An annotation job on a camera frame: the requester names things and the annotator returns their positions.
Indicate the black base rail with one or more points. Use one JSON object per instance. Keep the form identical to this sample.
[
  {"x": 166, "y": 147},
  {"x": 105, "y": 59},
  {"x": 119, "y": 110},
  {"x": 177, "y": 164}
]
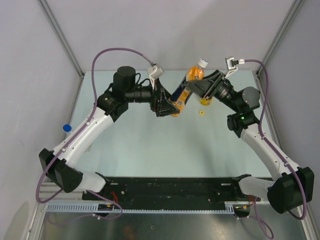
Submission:
[{"x": 170, "y": 193}]

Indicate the orange drink bottle white cap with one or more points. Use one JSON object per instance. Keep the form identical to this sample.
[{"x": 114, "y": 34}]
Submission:
[{"x": 181, "y": 95}]

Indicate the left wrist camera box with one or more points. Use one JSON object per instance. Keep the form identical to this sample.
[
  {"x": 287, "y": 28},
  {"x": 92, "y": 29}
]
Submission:
[{"x": 155, "y": 71}]

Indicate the clear pepsi bottle blue cap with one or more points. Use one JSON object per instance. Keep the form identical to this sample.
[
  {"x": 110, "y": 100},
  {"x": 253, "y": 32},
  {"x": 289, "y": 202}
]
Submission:
[{"x": 67, "y": 128}]

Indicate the aluminium frame post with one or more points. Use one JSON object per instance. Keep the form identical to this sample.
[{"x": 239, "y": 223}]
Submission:
[
  {"x": 55, "y": 26},
  {"x": 283, "y": 29}
]

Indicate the right aluminium frame post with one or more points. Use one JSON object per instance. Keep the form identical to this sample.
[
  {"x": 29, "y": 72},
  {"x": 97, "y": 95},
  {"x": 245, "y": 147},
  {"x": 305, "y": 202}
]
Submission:
[{"x": 283, "y": 29}]

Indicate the left aluminium frame post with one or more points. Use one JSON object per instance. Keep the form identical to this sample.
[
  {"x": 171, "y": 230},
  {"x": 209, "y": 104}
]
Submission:
[{"x": 55, "y": 26}]

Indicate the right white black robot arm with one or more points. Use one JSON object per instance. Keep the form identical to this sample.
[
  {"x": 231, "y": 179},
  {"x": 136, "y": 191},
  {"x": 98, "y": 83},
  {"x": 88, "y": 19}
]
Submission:
[{"x": 290, "y": 186}]

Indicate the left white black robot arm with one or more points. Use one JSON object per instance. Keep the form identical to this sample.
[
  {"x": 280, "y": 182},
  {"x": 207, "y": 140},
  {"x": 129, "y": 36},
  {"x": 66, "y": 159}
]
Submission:
[{"x": 60, "y": 162}]

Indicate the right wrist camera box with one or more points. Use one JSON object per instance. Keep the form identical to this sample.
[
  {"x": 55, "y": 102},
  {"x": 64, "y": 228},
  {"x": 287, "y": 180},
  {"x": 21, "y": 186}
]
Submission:
[{"x": 232, "y": 65}]

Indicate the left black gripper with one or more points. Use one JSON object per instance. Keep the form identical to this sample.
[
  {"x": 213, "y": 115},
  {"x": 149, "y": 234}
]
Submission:
[{"x": 159, "y": 103}]

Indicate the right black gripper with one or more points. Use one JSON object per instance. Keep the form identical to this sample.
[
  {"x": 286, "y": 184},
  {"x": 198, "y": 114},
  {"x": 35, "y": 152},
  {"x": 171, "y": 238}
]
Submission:
[{"x": 205, "y": 88}]

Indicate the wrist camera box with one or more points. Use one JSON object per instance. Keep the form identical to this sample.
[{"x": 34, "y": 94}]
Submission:
[
  {"x": 155, "y": 71},
  {"x": 232, "y": 65}
]

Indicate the yellow honey pomelo bottle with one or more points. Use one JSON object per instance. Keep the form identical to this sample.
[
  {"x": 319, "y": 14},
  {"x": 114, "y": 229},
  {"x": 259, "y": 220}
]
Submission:
[{"x": 206, "y": 102}]

